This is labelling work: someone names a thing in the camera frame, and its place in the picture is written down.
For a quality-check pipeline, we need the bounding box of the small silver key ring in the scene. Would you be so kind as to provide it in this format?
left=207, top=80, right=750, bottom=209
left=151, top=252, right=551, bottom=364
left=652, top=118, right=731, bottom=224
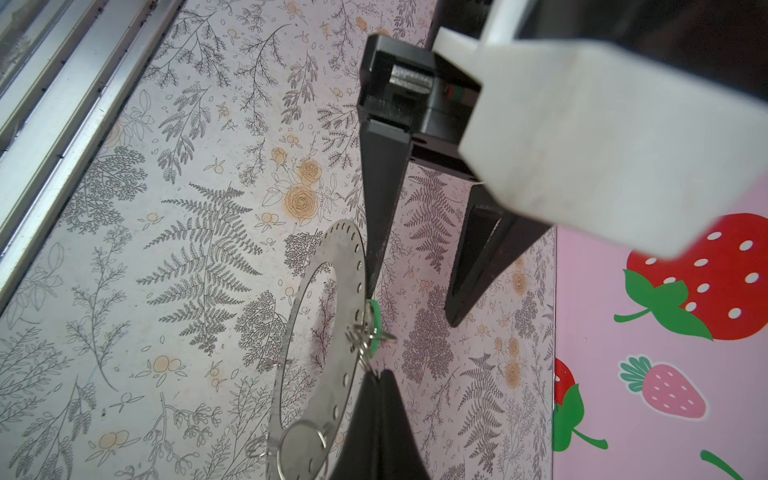
left=245, top=418, right=330, bottom=480

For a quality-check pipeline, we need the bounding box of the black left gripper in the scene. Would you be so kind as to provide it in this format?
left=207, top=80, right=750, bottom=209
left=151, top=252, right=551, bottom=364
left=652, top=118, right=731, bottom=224
left=357, top=34, right=551, bottom=327

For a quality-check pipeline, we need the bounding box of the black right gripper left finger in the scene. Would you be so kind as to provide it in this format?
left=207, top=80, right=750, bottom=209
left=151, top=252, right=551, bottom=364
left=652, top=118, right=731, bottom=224
left=329, top=372, right=383, bottom=480

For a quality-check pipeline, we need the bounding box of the aluminium front rail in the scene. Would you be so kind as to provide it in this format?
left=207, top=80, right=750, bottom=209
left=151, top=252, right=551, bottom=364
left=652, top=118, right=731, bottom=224
left=1, top=0, right=182, bottom=306

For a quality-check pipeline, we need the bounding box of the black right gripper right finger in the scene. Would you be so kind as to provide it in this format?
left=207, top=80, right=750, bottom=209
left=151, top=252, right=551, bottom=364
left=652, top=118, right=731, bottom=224
left=379, top=370, right=430, bottom=480

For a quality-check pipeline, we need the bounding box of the clear acrylic keyring holder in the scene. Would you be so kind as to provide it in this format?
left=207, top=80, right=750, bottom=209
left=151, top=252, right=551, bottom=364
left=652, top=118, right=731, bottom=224
left=265, top=220, right=366, bottom=479

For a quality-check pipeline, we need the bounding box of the silver key green tag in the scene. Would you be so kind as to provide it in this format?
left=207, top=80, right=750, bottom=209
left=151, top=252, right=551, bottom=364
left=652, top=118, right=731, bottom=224
left=345, top=299, right=397, bottom=378

